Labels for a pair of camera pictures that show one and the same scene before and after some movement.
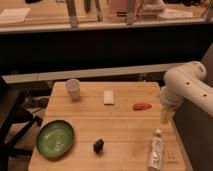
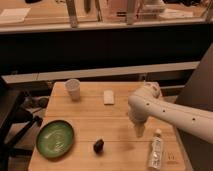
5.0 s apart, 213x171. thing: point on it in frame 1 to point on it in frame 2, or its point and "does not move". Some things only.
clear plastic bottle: (157, 153) does not move
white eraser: (108, 97) does not move
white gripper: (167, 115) to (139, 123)
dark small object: (98, 146) does not move
